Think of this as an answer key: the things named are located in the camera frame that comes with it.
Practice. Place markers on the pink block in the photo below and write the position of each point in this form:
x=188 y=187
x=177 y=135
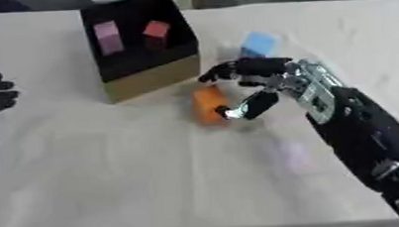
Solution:
x=109 y=38

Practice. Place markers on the orange block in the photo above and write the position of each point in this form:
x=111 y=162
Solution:
x=209 y=104

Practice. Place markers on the cardboard box with black inside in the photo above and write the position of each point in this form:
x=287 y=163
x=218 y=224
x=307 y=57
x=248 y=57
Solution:
x=141 y=46

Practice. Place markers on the red block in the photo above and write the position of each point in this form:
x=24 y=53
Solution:
x=156 y=32

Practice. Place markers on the blue block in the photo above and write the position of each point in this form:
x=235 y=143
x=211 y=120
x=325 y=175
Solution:
x=258 y=43

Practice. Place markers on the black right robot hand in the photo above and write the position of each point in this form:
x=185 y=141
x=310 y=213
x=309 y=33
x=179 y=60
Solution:
x=259 y=68

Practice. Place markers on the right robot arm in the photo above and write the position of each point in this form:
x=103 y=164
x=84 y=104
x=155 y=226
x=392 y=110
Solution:
x=354 y=122

